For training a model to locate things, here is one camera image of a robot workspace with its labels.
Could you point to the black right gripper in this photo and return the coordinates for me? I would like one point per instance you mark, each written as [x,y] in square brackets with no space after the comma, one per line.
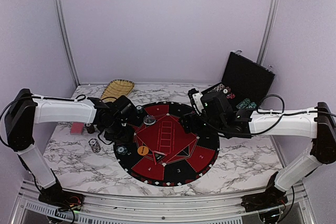
[187,119]

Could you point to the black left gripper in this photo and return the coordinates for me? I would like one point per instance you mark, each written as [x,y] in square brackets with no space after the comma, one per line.
[126,138]

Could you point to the orange round blind button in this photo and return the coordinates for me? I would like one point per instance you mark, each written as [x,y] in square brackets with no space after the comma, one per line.
[143,150]

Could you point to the clear round dealer button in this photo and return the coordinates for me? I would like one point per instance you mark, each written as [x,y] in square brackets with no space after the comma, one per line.
[149,120]

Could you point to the black triangular button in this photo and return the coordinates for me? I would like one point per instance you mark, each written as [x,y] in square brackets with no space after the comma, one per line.
[158,156]

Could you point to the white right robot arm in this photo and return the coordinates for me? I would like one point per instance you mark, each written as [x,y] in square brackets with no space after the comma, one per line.
[213,112]

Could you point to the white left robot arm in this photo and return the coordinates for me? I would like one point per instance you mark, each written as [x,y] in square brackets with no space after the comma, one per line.
[29,109]

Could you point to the white black chip stack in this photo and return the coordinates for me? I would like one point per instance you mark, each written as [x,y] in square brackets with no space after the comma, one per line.
[94,144]

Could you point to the orange black chip stack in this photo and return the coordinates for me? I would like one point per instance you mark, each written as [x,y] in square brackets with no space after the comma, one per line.
[90,128]

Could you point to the round red black poker mat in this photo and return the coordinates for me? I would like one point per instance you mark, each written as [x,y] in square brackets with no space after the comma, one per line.
[188,156]

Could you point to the woven bamboo tray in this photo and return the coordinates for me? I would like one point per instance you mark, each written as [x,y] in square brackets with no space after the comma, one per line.
[117,88]

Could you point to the red playing card deck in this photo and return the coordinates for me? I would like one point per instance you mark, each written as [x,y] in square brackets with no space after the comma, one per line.
[77,128]

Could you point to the black poker chip case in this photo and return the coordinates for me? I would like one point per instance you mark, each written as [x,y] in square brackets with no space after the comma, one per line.
[246,81]

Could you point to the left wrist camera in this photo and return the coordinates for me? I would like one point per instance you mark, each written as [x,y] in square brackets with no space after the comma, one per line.
[124,107]

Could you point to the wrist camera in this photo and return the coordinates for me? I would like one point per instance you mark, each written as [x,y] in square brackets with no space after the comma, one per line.
[195,100]
[124,107]

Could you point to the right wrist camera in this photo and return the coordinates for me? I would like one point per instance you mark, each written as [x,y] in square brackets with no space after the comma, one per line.
[195,100]

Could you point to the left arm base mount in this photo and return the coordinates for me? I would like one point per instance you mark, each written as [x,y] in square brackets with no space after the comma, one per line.
[64,200]

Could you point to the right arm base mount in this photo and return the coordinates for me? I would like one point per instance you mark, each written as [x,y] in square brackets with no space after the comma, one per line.
[271,197]

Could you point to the aluminium front rail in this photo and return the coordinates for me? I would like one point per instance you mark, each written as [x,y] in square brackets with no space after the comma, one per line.
[212,208]

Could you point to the right aluminium wall post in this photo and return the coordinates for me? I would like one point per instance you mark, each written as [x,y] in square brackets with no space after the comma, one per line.
[271,18]

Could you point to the aluminium wall post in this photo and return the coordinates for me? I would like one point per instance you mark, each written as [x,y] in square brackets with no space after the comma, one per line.
[271,18]
[66,42]

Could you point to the left aluminium wall post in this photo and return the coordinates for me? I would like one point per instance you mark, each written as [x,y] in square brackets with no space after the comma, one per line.
[66,42]

